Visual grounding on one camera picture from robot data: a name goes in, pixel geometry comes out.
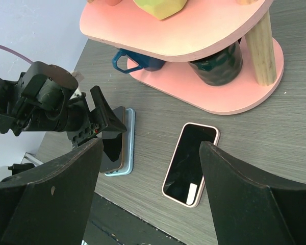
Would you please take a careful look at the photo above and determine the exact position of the yellow-green cup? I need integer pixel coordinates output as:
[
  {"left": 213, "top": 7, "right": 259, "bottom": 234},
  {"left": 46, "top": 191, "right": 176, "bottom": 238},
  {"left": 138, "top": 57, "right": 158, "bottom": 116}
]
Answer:
[{"left": 133, "top": 0, "right": 187, "bottom": 20}]

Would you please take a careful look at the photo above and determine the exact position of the blue mug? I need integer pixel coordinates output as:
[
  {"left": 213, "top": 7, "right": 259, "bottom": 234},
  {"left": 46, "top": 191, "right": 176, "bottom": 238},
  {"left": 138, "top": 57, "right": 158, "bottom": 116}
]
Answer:
[{"left": 112, "top": 48, "right": 166, "bottom": 74}]

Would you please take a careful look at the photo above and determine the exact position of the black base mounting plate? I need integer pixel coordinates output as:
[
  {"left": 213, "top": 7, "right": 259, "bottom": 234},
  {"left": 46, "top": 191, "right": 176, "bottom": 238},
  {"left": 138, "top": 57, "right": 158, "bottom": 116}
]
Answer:
[{"left": 82, "top": 194, "right": 183, "bottom": 245}]

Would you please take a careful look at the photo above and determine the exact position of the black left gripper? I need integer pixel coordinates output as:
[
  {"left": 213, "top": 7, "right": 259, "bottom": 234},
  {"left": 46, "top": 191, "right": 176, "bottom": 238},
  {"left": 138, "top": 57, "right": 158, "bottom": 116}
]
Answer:
[{"left": 55, "top": 85, "right": 127, "bottom": 148}]

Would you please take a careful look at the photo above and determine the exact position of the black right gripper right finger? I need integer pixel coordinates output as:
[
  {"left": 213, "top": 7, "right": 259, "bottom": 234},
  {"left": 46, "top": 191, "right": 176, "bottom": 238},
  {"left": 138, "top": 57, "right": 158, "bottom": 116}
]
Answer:
[{"left": 199, "top": 141, "right": 306, "bottom": 244}]

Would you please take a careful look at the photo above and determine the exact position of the pink three-tier wooden shelf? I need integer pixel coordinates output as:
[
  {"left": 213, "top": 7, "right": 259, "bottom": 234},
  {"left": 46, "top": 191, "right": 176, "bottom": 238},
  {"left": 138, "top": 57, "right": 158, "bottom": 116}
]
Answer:
[{"left": 80, "top": 1, "right": 284, "bottom": 115}]

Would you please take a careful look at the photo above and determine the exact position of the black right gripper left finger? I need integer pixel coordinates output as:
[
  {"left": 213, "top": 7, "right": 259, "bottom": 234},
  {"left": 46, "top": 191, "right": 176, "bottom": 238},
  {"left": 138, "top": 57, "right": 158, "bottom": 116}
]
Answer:
[{"left": 0, "top": 138, "right": 103, "bottom": 244}]

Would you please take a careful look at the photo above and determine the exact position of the light blue phone case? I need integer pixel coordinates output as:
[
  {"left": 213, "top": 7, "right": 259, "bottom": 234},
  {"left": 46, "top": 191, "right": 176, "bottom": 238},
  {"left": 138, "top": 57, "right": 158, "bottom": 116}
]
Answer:
[{"left": 105, "top": 108, "right": 136, "bottom": 177}]

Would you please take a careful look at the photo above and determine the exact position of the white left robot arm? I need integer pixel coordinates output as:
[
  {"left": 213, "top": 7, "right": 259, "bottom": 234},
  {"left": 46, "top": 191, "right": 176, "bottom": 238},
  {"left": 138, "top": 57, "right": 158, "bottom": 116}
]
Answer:
[{"left": 0, "top": 61, "right": 126, "bottom": 148}]

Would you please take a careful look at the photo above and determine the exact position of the dark teal mug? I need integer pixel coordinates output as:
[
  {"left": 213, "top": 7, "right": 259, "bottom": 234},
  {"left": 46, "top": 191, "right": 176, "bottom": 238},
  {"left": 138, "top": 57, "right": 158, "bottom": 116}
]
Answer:
[{"left": 189, "top": 39, "right": 243, "bottom": 86}]

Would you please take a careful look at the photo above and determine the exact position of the pink phone case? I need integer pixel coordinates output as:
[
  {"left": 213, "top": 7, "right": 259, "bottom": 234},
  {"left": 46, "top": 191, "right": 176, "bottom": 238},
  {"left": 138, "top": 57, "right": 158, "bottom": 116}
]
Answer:
[{"left": 162, "top": 122, "right": 221, "bottom": 208}]

